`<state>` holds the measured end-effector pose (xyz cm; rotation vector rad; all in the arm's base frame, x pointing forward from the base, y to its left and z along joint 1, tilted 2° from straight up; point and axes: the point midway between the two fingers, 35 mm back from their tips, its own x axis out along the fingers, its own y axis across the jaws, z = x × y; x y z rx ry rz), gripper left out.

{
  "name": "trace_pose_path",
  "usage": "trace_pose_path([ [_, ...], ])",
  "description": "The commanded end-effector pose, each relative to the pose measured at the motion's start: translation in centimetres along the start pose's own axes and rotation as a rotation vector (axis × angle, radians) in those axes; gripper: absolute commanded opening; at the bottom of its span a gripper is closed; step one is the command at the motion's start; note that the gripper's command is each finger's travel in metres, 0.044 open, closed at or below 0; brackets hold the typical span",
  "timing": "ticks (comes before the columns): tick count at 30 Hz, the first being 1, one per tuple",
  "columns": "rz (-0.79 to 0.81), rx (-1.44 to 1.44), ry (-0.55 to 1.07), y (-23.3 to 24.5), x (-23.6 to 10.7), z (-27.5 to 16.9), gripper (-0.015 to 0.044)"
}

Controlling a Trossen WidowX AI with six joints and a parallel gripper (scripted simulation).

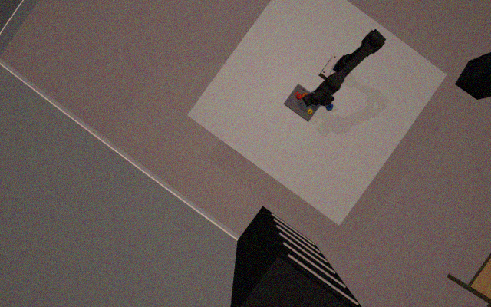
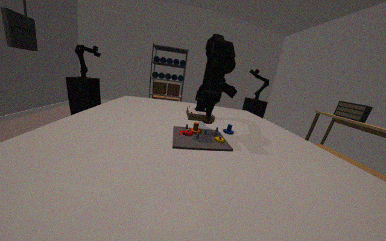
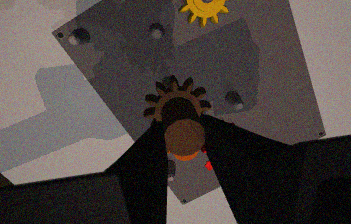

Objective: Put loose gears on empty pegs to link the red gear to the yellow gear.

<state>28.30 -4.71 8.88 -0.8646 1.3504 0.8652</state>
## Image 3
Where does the yellow gear with black stripe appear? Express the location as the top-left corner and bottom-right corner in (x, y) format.
(179, 0), (229, 27)

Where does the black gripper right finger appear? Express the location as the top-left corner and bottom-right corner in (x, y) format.
(200, 114), (351, 224)

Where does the orange gear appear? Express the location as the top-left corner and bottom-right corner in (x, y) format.
(167, 149), (199, 161)

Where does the red curved arrow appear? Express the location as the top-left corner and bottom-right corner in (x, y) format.
(204, 161), (213, 171)

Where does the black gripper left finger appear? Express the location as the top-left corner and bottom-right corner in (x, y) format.
(0, 121), (168, 224)

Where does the red gear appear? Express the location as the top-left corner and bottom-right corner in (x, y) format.
(201, 145), (206, 153)

